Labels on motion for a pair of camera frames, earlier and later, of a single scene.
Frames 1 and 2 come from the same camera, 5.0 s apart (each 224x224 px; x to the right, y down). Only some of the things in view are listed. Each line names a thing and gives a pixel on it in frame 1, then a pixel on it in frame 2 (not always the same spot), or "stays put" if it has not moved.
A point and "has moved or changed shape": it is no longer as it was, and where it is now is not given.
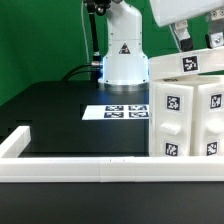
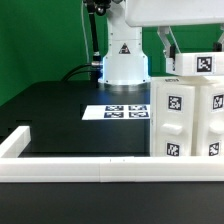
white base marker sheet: [116, 112] stays put
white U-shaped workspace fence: [102, 169] stays put
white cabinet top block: [186, 63] has moved or changed shape
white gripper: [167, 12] -> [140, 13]
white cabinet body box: [186, 116] stays put
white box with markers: [211, 119] stays put
